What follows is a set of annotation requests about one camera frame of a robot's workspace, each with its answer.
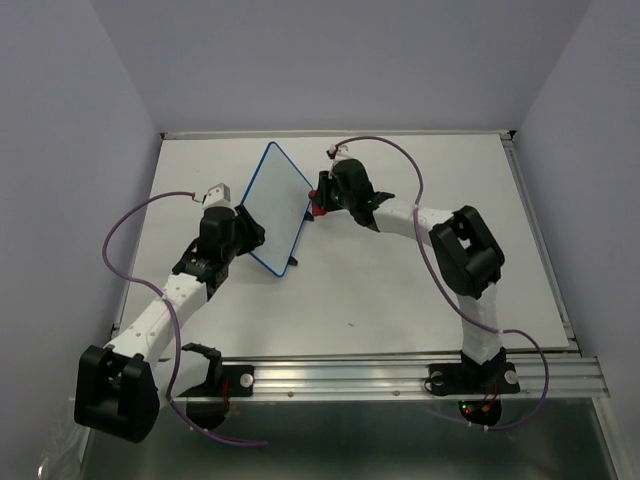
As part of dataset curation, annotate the blue-edged small whiteboard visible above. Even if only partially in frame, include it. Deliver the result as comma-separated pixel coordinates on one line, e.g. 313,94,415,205
241,141,312,277

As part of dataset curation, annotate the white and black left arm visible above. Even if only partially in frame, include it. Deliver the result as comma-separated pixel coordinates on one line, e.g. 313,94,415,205
74,205,265,443

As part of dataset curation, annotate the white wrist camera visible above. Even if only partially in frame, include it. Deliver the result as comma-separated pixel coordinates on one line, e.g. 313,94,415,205
326,143,350,163
193,183,231,210

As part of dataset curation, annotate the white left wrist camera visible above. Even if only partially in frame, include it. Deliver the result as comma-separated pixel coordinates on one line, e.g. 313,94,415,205
193,183,231,210

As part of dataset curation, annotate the aluminium front mounting rail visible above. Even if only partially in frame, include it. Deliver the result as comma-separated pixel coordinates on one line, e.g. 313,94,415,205
82,354,611,401

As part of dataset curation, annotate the white table edge rail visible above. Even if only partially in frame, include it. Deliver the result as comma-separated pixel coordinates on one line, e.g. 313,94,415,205
160,129,516,140

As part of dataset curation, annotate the black whiteboard eraser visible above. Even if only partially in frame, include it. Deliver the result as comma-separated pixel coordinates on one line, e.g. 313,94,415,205
309,190,326,217

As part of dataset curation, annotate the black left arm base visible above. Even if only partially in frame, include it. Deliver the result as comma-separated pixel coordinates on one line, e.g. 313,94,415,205
172,342,255,431

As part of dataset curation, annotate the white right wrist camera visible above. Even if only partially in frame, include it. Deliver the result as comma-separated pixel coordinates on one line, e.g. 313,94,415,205
326,143,350,163

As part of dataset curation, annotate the metal wire whiteboard stand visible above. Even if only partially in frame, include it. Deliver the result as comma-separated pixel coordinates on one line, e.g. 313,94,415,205
288,211,314,266

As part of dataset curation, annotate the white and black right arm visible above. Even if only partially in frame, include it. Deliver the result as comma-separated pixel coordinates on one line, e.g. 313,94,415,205
309,158,505,390

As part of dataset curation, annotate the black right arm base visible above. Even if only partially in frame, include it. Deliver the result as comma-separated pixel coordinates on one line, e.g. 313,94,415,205
423,347,520,429

